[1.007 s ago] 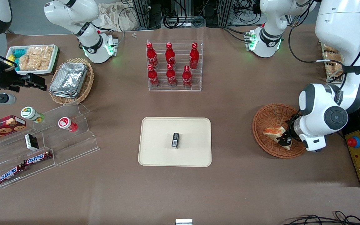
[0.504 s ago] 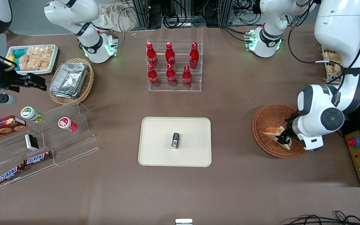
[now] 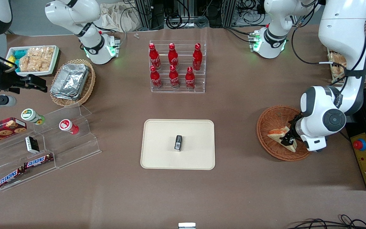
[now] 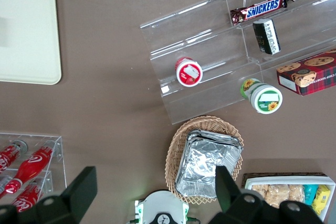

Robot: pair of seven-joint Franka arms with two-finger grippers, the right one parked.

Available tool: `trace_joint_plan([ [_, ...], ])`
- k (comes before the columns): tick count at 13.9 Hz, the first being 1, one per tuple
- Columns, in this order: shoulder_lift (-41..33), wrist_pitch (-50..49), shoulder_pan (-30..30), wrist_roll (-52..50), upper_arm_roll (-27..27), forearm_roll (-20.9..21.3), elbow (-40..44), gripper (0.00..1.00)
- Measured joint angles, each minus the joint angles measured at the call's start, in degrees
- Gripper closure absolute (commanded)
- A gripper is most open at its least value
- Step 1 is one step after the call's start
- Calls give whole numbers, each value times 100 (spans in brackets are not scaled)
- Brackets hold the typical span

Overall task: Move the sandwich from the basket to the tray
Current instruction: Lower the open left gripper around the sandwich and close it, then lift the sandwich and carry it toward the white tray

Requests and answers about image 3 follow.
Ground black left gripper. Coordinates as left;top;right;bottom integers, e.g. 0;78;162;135
280;115;302;147

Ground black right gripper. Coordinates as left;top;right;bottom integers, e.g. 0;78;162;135
0;65;48;95

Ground triangular sandwich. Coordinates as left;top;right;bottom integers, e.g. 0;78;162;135
267;126;297;153

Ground brown wicker basket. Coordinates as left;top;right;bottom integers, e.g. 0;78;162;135
256;106;312;161

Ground white rectangular snack tray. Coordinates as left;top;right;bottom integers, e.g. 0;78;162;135
6;45;60;77

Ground light wicker basket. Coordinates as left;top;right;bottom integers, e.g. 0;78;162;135
50;59;96;107

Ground beige plastic tray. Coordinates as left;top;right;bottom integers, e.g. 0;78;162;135
140;119;216;170

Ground rice cracker snack bag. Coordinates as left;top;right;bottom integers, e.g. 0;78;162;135
18;47;55;73

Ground aluminium foil container stack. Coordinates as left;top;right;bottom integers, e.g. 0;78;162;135
50;63;90;101

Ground green lidded cup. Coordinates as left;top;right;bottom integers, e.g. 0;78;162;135
21;108;45;125

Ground red lidded cup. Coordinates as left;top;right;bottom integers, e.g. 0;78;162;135
59;119;79;135

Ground red cookie box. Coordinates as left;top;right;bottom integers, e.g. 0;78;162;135
0;117;27;148

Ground black and white small box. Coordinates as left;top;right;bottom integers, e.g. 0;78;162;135
25;136;40;154

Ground red emergency stop button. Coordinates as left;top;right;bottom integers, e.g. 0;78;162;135
353;139;366;152

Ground clear acrylic step stand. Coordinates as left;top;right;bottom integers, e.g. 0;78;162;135
0;103;102;191

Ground snickers chocolate bar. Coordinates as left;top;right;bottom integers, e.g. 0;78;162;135
0;167;25;188
24;154;54;169

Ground clear acrylic bottle rack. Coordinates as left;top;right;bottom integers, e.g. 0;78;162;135
149;40;207;94

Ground white cloth bag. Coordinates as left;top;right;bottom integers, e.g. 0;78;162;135
98;3;143;32

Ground red cola bottle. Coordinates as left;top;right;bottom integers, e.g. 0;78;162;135
193;43;203;71
149;43;161;71
168;43;179;69
169;65;180;89
185;67;196;90
150;66;163;89

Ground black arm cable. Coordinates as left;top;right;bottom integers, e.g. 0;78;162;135
290;0;366;87

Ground black floor cables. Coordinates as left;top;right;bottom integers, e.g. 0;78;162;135
287;214;366;229

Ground black base cables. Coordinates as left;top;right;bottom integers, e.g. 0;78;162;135
224;27;255;44

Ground coiled black cable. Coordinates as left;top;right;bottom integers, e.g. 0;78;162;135
165;13;184;30

